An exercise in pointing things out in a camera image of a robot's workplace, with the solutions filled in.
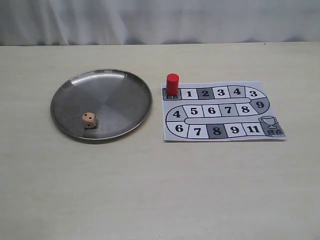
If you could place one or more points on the paper game board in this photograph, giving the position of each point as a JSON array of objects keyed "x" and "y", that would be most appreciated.
[{"x": 219, "y": 111}]

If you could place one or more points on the white curtain backdrop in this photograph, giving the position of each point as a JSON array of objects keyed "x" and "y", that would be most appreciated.
[{"x": 136, "y": 22}]

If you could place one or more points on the wooden die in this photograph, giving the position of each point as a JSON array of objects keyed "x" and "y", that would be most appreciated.
[{"x": 89, "y": 120}]

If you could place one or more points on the round steel plate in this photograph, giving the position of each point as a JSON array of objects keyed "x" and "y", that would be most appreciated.
[{"x": 120, "y": 100}]

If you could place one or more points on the red cylinder game piece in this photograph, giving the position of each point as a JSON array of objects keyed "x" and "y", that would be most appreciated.
[{"x": 172, "y": 84}]

